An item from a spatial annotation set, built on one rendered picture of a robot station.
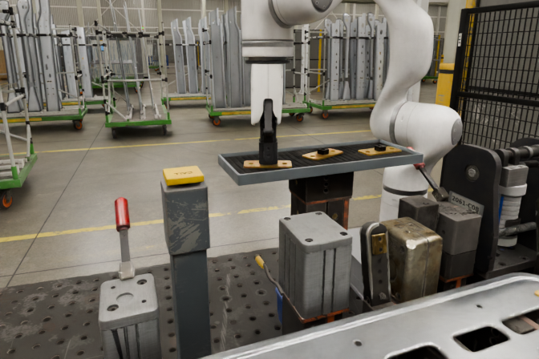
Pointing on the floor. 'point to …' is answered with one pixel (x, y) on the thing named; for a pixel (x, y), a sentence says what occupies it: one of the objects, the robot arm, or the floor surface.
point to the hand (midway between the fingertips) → (268, 151)
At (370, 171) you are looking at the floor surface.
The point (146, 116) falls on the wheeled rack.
